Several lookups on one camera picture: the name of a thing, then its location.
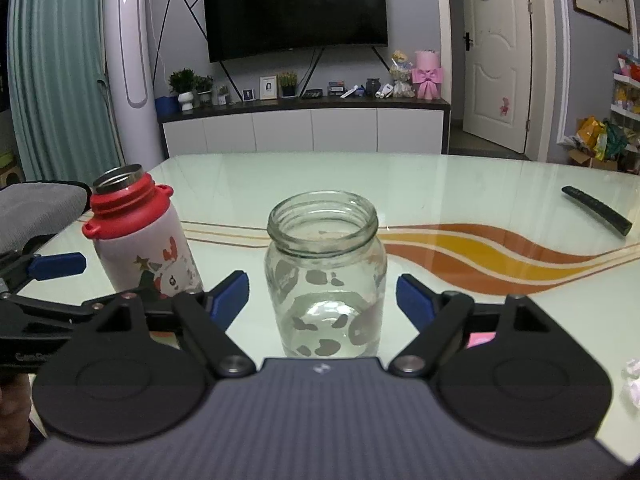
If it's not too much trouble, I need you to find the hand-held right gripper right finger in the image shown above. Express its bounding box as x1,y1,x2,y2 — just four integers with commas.
387,274,571,378

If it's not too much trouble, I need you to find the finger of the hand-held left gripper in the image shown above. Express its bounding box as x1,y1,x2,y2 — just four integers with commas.
0,282,173,335
0,249,87,291

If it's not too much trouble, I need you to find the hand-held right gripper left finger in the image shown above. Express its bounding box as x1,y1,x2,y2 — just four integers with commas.
75,270,257,378

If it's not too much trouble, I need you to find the red and white thermos bottle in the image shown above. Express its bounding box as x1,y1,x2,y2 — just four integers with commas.
81,163,205,301

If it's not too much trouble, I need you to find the glass jar with grey spots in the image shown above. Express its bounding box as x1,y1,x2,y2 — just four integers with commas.
264,191,388,359

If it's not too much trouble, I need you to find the person's left forearm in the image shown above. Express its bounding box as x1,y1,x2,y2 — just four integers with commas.
0,372,33,441

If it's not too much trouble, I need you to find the grey chair cushion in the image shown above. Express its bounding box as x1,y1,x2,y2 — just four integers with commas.
0,180,93,253

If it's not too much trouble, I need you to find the small beige green box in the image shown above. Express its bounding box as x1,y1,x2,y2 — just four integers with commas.
0,150,23,188

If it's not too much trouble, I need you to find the white tv cabinet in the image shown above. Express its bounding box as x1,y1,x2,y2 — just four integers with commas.
157,95,451,158

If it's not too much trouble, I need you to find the green curtain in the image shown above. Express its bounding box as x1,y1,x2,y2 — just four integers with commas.
7,0,123,186

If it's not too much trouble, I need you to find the black remote control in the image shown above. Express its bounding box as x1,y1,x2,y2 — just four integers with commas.
561,185,633,237

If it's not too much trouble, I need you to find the small green potted plant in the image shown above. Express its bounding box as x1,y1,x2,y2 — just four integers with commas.
194,75,215,107

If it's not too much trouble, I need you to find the green plant in white pot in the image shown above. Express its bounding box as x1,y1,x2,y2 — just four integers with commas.
168,68,197,111

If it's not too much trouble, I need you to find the white tower air conditioner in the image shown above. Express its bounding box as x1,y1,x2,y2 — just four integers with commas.
101,0,166,161

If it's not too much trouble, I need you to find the cardboard box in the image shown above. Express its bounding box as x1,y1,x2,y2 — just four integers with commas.
568,147,618,171

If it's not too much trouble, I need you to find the pink gift box with bow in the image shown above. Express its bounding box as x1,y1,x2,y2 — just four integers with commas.
411,50,445,100

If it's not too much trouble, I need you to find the flower bouquet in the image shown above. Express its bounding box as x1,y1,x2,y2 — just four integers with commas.
390,50,415,98

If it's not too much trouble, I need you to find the crumpled white tissue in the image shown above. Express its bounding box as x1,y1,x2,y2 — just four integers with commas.
621,357,640,411

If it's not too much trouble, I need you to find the pile of snack bags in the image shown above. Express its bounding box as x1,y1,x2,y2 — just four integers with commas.
575,116,640,161

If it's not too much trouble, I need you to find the white door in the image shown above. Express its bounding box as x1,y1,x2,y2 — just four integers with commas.
459,0,533,154

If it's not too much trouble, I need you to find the black curved television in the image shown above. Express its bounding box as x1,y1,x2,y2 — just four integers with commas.
202,0,390,63

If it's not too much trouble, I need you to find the white shelf rack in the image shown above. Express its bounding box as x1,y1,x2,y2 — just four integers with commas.
607,52,640,121

